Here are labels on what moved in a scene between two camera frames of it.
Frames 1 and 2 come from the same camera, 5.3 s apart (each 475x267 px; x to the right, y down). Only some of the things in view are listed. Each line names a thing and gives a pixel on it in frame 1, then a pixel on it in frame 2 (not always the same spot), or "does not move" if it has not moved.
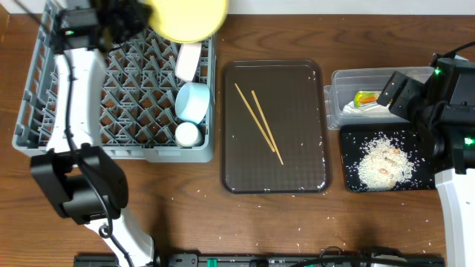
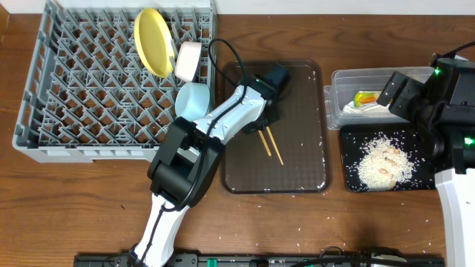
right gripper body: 410,102 does not move
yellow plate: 188,21 to 154,42
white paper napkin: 374,107 does not move
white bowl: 188,61 does not move
